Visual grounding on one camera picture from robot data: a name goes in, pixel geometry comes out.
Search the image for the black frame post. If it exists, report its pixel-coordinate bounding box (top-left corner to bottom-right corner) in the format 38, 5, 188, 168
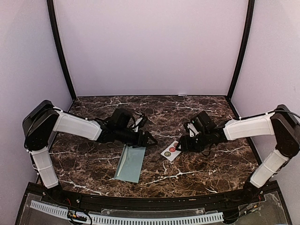
46, 0, 77, 101
226, 0, 255, 101

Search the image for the white-sleeved robot arm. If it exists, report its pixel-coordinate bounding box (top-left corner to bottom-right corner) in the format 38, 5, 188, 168
223, 105, 300, 188
22, 100, 102, 189

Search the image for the black front rail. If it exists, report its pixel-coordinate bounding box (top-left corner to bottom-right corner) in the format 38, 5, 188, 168
19, 181, 286, 213

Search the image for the white-sleeved left robot arm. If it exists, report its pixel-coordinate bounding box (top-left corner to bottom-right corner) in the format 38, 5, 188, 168
22, 100, 102, 189

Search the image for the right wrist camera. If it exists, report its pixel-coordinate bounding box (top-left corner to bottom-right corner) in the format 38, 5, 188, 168
184, 111, 217, 137

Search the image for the blue-grey envelope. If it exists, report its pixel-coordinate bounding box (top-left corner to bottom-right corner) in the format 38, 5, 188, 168
114, 145, 146, 183

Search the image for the cream letter paper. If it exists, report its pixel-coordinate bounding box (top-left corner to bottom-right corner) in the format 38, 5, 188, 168
117, 147, 128, 176

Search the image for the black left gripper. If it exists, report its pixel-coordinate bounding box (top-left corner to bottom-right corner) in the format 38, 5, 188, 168
115, 127, 158, 148

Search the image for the left black frame post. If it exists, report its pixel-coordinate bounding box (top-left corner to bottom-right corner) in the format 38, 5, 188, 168
46, 0, 77, 101

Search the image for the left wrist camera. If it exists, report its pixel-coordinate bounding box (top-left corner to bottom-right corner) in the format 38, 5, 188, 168
110, 108, 132, 128

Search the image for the right black frame post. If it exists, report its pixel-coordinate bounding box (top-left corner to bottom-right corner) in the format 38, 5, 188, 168
226, 0, 255, 101

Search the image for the white slotted cable duct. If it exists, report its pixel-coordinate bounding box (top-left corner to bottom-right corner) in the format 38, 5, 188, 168
30, 200, 224, 225

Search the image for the white-sleeved right robot arm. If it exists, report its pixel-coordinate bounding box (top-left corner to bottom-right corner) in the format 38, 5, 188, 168
223, 105, 300, 188

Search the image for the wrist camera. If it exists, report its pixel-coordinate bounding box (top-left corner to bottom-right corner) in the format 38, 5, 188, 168
110, 108, 132, 128
184, 111, 217, 137

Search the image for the white sticker sheet with seals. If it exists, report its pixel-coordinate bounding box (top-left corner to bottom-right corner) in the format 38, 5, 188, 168
161, 141, 181, 162

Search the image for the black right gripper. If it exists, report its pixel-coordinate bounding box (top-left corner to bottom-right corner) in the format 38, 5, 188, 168
176, 130, 210, 152

